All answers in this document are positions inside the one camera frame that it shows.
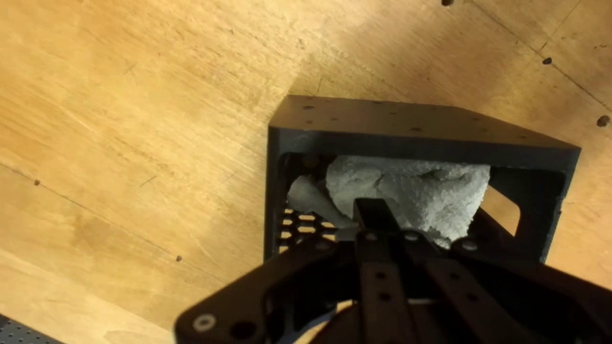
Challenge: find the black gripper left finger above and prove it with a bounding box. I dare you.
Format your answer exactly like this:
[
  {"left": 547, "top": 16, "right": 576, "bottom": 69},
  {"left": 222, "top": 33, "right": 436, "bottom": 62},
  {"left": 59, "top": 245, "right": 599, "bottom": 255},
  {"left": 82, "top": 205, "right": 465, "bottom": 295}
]
[{"left": 354, "top": 199, "right": 417, "bottom": 344}]

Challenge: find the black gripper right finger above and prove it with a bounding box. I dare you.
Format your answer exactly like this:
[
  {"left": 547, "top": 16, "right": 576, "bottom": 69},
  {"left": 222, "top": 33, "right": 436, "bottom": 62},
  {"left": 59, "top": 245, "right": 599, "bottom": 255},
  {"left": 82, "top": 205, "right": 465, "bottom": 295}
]
[{"left": 402, "top": 230, "right": 537, "bottom": 344}]

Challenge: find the white towel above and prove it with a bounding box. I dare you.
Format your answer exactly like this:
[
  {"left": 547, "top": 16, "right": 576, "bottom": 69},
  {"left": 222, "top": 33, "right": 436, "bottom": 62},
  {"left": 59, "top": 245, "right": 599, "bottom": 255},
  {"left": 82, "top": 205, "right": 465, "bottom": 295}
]
[{"left": 287, "top": 155, "right": 491, "bottom": 249}]

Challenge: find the black perforated box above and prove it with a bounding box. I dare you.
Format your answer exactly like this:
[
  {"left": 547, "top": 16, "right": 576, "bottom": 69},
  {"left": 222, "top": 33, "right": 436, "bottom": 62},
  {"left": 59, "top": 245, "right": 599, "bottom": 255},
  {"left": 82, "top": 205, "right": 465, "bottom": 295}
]
[{"left": 264, "top": 96, "right": 579, "bottom": 260}]

